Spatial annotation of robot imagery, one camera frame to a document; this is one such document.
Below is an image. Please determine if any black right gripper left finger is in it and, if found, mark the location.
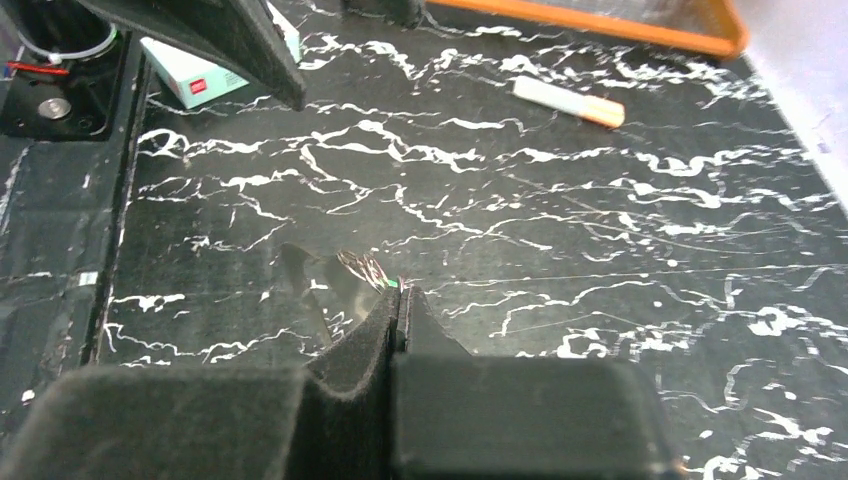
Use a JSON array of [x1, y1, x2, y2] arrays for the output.
[[1, 289, 402, 479]]

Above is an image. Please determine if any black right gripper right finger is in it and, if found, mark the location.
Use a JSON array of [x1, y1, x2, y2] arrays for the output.
[[391, 287, 683, 479]]

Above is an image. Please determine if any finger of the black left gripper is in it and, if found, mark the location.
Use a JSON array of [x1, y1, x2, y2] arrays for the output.
[[341, 0, 426, 28], [82, 0, 306, 111]]

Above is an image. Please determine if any white metal keyring plate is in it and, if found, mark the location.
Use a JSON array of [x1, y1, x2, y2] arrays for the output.
[[278, 242, 405, 346]]

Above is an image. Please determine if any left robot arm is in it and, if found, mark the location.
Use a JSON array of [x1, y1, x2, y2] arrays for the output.
[[1, 1, 306, 141]]

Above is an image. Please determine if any white label box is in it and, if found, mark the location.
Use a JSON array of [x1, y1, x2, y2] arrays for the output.
[[142, 1, 301, 107]]

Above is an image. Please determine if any orange capped white highlighter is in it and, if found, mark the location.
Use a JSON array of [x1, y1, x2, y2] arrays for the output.
[[512, 76, 625, 128]]

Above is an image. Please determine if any orange wooden tiered rack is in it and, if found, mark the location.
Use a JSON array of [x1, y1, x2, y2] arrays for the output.
[[440, 0, 749, 59]]

